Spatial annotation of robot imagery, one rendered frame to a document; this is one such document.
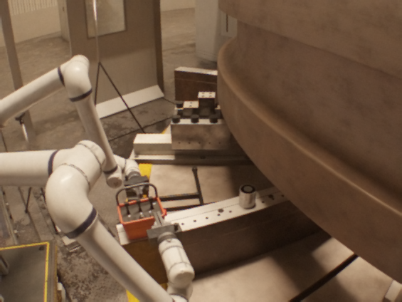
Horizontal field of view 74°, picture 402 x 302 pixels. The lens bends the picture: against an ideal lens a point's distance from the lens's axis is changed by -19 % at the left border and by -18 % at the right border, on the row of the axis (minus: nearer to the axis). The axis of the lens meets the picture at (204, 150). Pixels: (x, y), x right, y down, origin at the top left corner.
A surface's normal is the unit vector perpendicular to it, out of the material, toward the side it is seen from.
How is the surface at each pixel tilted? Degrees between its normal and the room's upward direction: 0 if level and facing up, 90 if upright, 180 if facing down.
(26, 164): 44
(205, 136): 90
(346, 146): 50
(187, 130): 90
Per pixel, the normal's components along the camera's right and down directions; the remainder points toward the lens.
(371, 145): -0.82, 0.01
